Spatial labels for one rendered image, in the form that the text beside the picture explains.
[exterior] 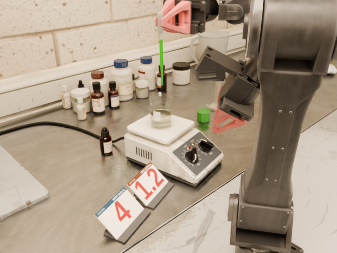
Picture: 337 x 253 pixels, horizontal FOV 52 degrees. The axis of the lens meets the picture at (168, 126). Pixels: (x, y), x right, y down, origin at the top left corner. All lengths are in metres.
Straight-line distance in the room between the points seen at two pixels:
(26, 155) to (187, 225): 0.45
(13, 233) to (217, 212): 0.38
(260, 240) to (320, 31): 0.30
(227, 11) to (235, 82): 0.23
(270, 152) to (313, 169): 0.45
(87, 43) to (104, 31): 0.08
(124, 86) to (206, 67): 0.54
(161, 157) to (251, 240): 0.31
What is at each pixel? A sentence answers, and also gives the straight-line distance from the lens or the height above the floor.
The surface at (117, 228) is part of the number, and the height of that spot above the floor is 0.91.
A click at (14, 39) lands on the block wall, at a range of 1.13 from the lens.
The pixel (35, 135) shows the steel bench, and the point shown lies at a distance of 1.01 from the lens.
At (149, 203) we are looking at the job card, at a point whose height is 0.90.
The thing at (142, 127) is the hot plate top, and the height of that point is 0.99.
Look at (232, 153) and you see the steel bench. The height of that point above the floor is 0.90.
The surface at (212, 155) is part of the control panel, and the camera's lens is 0.79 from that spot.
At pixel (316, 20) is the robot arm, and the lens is 0.36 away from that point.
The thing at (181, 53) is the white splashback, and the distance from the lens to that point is 1.48.
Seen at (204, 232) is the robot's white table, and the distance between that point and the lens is 0.65.
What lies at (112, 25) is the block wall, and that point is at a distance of 1.29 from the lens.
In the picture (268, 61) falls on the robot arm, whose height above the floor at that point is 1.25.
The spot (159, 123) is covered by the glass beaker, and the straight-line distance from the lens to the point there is 0.77.
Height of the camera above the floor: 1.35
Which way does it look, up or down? 27 degrees down
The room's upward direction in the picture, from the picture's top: straight up
